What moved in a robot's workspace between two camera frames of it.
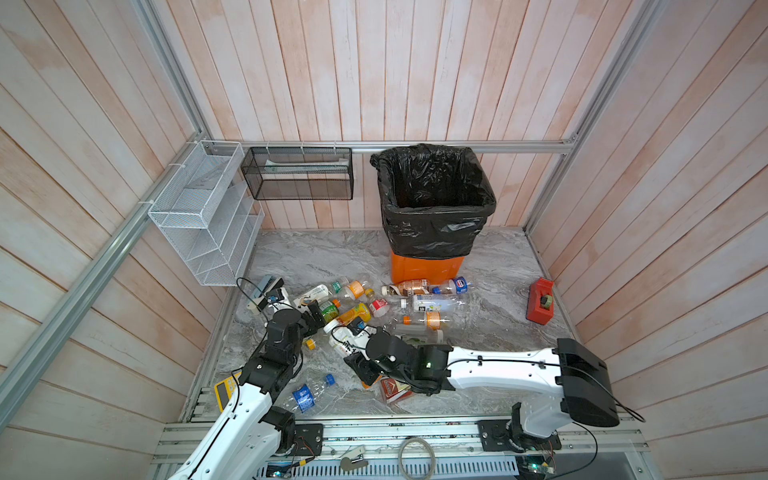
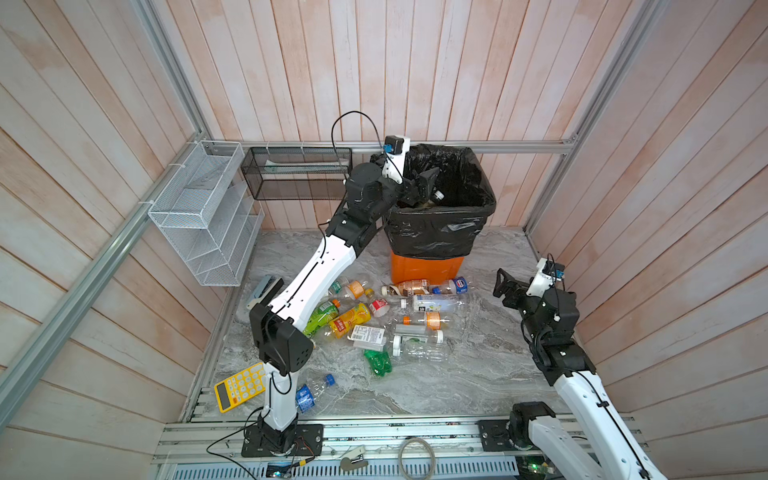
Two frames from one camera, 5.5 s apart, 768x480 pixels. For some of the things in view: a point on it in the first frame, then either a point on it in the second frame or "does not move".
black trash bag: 434,199 does not move
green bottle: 329,311 does not move
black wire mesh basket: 300,172 does not move
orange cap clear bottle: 355,289 does not move
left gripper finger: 315,319 -> 419,189
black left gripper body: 296,347 -> 389,193
